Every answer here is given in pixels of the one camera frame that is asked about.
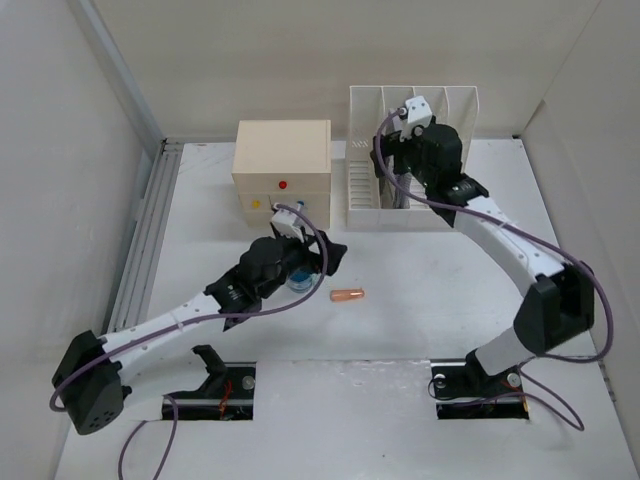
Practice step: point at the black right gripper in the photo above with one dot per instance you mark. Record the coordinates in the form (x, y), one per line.
(391, 144)

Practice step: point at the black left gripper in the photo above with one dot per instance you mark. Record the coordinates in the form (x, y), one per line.
(311, 260)

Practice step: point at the blue ink bottle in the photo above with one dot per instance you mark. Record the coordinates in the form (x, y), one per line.
(301, 281)

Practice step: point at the cream drawer cabinet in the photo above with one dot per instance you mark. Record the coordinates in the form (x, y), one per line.
(283, 161)

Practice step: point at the grey setup guide booklet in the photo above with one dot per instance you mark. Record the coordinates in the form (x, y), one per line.
(397, 192)

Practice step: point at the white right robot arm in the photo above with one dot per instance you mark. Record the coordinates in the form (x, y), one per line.
(557, 295)

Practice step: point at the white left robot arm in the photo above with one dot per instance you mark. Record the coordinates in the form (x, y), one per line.
(99, 376)

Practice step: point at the orange transparent cap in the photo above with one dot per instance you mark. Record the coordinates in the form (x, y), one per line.
(342, 295)

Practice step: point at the white file organizer rack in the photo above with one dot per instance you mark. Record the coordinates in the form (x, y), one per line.
(370, 204)

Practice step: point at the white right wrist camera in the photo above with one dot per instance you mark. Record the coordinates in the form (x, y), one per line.
(416, 112)

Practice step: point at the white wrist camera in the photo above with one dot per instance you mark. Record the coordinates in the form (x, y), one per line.
(286, 222)
(416, 112)

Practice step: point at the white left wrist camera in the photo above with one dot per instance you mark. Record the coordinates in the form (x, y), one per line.
(286, 222)

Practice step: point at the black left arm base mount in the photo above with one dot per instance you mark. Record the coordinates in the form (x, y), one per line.
(225, 394)

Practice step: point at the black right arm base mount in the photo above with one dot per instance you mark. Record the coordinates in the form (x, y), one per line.
(463, 391)

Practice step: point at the aluminium frame rail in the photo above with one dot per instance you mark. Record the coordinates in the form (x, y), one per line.
(157, 175)

